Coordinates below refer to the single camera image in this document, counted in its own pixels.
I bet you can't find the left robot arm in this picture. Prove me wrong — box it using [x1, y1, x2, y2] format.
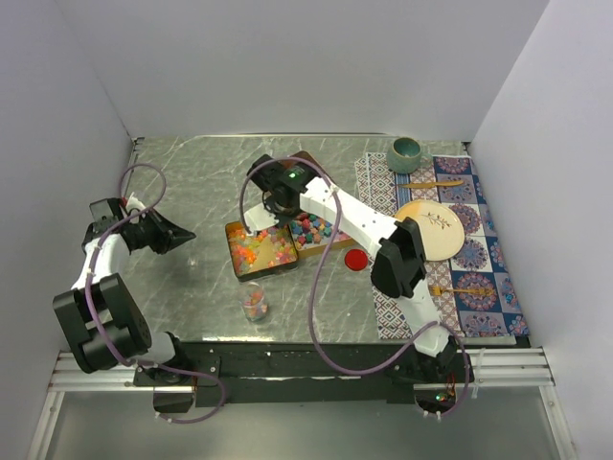
[53, 197, 196, 385]

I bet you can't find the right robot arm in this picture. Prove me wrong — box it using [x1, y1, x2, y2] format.
[239, 155, 461, 382]

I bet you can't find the pastel star candy tin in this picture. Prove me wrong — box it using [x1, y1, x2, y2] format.
[288, 213, 355, 259]

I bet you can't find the translucent star candy tin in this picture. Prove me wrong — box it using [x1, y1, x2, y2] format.
[225, 221, 299, 282]

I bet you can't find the lollipop tin box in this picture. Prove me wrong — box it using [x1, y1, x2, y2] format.
[284, 150, 320, 168]

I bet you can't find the red jar lid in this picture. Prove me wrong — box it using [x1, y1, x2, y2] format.
[344, 248, 369, 271]

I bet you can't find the glass jar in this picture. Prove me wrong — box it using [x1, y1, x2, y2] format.
[238, 282, 268, 322]

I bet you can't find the teal ceramic mug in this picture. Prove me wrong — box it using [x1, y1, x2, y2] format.
[386, 137, 429, 174]

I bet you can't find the yellow cream plate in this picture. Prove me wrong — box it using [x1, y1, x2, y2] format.
[395, 199, 465, 262]

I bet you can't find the gold fork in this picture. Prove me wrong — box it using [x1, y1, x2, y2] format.
[428, 286, 495, 296]

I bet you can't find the patterned placemat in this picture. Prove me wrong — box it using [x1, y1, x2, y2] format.
[355, 152, 529, 338]

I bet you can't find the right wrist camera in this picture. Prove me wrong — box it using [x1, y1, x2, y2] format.
[243, 203, 279, 236]

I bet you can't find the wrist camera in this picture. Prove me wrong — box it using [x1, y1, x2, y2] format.
[243, 203, 279, 236]
[123, 193, 146, 214]

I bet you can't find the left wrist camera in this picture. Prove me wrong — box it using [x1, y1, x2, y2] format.
[123, 193, 146, 214]

